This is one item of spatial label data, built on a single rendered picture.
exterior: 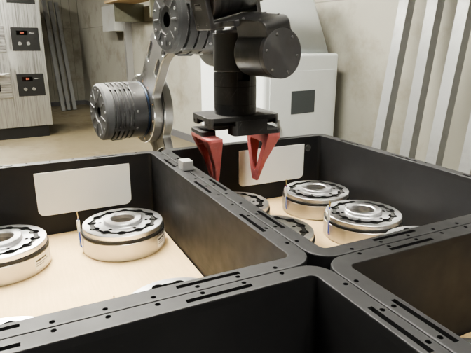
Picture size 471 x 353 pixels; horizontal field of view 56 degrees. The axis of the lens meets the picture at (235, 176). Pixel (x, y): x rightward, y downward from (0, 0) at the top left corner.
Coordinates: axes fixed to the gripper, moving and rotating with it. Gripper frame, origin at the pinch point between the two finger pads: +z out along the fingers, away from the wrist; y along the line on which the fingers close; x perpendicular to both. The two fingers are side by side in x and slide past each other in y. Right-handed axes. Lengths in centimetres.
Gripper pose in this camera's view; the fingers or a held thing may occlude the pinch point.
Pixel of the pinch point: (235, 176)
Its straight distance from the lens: 63.7
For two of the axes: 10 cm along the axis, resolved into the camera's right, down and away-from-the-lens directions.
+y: 9.1, -1.3, 4.0
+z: 0.0, 9.5, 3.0
